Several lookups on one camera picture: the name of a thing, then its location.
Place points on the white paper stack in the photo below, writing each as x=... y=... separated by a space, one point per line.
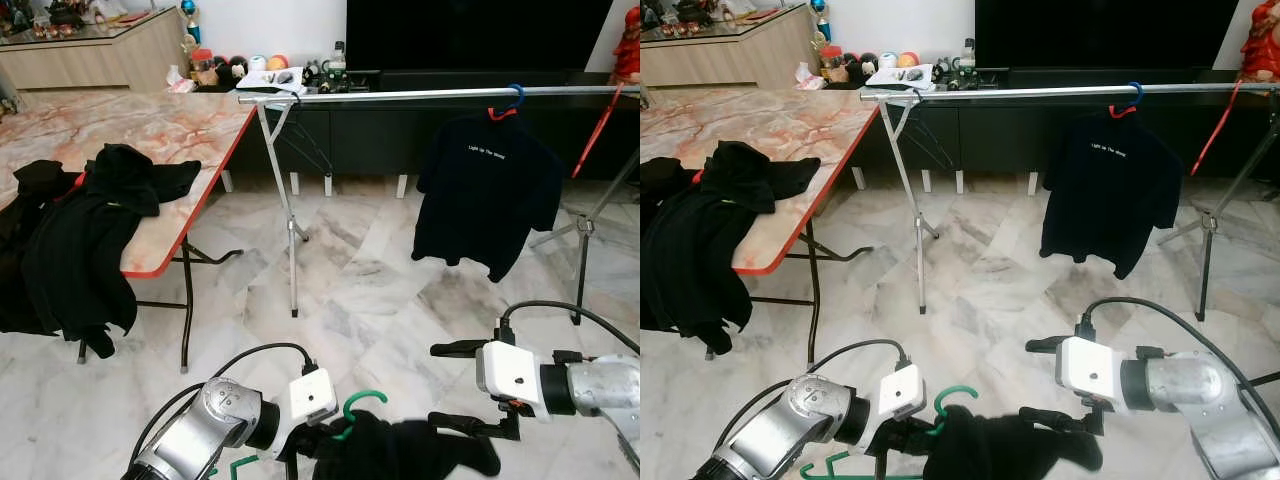
x=275 y=88
x=900 y=86

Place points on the white figurine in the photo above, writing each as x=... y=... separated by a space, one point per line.
x=108 y=10
x=737 y=8

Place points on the navy t-shirt white print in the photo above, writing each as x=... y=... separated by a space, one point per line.
x=1110 y=195
x=490 y=200

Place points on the black tv console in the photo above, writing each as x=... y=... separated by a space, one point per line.
x=380 y=140
x=1000 y=140

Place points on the gold trophy blue ball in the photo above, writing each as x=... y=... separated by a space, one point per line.
x=821 y=18
x=189 y=20

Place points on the pink tissue pack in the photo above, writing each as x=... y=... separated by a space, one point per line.
x=808 y=77
x=179 y=80

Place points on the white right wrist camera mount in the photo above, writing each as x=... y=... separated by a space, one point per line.
x=510 y=375
x=1090 y=370

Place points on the black clothes hanger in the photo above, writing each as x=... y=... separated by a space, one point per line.
x=930 y=148
x=310 y=150

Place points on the glass jar red lid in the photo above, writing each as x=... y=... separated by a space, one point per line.
x=833 y=65
x=203 y=68

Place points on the blue and red clothes hanger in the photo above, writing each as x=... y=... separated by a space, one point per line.
x=1118 y=112
x=497 y=115

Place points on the orange red round toy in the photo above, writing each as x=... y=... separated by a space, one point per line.
x=278 y=62
x=908 y=59

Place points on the silver clothes rack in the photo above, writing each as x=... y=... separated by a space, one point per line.
x=1030 y=92
x=400 y=95

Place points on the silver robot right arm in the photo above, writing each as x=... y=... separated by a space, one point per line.
x=600 y=385
x=1190 y=385

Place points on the clear bottle green label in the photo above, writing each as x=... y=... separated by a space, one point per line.
x=339 y=60
x=967 y=58

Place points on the black television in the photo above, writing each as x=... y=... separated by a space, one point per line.
x=480 y=35
x=1100 y=35

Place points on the dark figurine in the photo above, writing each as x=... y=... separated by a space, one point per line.
x=66 y=12
x=695 y=12

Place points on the white blue round toy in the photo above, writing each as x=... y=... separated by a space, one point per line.
x=887 y=60
x=257 y=63

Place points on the black mouse plush toy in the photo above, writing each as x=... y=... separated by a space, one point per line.
x=231 y=68
x=861 y=65

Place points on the black remote control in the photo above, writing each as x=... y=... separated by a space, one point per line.
x=322 y=78
x=952 y=76

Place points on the red laughing buddha statue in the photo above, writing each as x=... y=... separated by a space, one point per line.
x=628 y=55
x=1262 y=50

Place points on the light wooden cabinet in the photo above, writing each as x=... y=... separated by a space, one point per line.
x=100 y=60
x=730 y=55

